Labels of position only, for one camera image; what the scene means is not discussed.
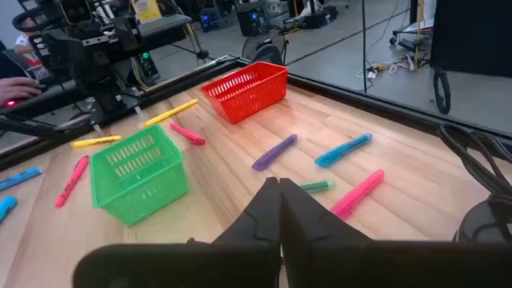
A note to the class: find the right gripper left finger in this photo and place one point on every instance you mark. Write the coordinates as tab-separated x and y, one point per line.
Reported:
248	260

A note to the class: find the black desk lamp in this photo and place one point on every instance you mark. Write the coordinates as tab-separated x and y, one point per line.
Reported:
484	224

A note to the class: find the black curtain panel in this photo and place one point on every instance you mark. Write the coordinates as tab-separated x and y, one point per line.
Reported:
472	36

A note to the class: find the yellow sign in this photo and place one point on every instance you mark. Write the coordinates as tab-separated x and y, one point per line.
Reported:
147	10

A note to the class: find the person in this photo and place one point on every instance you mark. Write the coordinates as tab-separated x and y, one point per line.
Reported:
26	50

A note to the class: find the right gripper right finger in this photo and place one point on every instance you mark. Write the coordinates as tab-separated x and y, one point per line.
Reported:
340	264

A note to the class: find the black keyboard tray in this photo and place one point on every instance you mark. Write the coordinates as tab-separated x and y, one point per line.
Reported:
56	94

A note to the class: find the black floor fan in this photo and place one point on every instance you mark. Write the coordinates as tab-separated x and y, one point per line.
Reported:
267	54

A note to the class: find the thick blue marker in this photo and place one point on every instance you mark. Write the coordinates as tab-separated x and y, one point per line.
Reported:
342	150

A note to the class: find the yellow marker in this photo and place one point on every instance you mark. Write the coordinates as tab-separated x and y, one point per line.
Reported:
96	141
172	113

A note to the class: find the person's hand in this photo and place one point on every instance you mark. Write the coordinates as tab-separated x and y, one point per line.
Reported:
16	90

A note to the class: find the thick pink marker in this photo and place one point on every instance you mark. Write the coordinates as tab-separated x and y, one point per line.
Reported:
358	194

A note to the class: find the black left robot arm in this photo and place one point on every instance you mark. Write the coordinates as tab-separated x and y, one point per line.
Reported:
96	60

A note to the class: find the black computer mouse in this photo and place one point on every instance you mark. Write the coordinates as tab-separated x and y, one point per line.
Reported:
10	104

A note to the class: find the green marker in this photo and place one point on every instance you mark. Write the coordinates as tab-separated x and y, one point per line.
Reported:
318	186

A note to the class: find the computer tower with blue light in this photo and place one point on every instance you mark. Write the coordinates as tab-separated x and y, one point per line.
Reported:
209	20
252	20

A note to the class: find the computer tower with green light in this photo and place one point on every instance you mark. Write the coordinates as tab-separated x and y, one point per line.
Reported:
147	66

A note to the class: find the thick purple marker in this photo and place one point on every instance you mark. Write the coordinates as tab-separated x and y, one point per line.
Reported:
274	153

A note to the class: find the red plastic basket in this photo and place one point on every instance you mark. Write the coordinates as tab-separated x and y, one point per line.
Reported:
248	100

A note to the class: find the green plastic basket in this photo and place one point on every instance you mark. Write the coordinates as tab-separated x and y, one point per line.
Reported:
140	200

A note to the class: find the black rolling stand base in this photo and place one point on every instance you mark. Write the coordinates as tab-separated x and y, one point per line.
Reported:
408	42

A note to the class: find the black equipment case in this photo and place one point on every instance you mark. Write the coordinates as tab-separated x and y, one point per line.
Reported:
320	18

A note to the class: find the dark grey computer desk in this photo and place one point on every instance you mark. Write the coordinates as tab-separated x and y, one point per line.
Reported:
168	26

